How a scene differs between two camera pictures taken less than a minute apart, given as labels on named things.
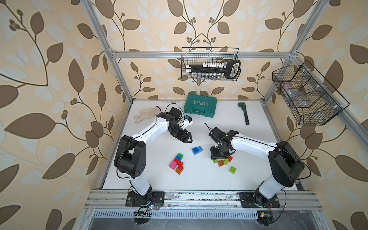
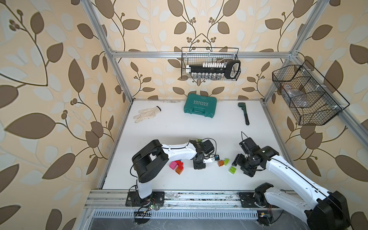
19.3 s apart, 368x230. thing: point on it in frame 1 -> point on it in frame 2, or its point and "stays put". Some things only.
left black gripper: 184,139 -> 199,166
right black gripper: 213,155 -> 237,160
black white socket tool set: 230,69 stays put
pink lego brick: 173,165 stays put
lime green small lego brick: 232,170 stays put
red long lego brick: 179,164 stays put
